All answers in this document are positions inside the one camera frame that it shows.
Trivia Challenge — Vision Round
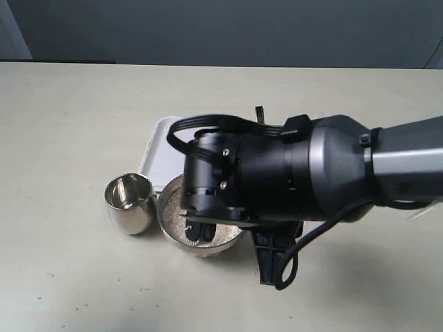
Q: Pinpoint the steel bowl of rice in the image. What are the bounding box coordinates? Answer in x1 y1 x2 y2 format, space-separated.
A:
157 175 244 257

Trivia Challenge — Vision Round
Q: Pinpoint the black flat ribbon cable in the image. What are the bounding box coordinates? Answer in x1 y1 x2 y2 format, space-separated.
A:
165 105 311 153

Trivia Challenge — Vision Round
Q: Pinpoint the white rectangular plastic tray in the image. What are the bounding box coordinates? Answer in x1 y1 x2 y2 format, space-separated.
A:
138 116 185 193

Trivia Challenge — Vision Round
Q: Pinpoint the thin black round cable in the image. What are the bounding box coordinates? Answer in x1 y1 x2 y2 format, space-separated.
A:
273 196 430 291

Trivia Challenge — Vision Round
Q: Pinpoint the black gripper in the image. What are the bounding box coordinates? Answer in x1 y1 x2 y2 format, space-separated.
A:
181 212 304 286

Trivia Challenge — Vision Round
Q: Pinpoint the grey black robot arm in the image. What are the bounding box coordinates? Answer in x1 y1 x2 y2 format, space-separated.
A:
167 115 442 290

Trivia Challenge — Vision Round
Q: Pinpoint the small steel cup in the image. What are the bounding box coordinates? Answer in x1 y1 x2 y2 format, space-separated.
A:
104 173 156 235

